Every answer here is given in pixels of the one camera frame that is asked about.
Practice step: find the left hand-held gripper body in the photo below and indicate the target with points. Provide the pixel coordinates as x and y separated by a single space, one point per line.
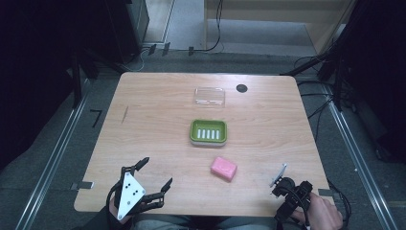
130 193

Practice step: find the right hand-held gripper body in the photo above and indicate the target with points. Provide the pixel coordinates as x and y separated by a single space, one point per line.
292 195

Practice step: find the pink soap bar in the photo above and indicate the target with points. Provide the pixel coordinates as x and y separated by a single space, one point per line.
223 168

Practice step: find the green soap dish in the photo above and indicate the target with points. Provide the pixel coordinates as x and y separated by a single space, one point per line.
208 132

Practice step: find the person's left hand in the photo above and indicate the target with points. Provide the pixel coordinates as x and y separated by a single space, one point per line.
112 208

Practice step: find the person's right hand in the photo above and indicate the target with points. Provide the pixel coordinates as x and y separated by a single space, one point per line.
323 213

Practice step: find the grey tape strip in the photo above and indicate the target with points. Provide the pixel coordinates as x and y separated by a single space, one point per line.
82 185
326 192

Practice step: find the black floor tape mark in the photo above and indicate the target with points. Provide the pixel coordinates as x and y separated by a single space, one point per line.
96 115

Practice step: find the clear plastic lid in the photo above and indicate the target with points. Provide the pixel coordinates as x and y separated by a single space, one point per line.
209 96

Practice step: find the black stand leg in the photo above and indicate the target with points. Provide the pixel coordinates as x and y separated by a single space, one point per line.
76 80

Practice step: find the black round table grommet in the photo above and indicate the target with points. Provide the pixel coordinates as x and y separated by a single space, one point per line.
241 88

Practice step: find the dark cabinet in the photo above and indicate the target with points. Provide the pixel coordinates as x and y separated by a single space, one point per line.
127 28

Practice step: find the black tripod stand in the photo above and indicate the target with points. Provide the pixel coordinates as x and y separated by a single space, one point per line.
319 60

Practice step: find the metal floor rail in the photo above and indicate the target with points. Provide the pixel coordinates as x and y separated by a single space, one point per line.
51 163
359 156

